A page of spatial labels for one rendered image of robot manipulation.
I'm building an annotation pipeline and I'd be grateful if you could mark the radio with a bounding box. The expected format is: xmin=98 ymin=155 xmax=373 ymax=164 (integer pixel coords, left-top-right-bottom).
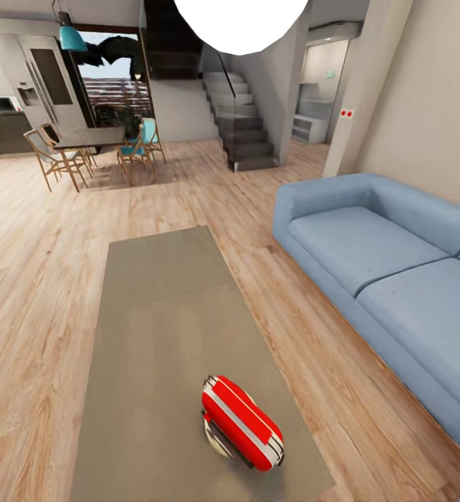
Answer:
xmin=201 ymin=376 xmax=284 ymax=471

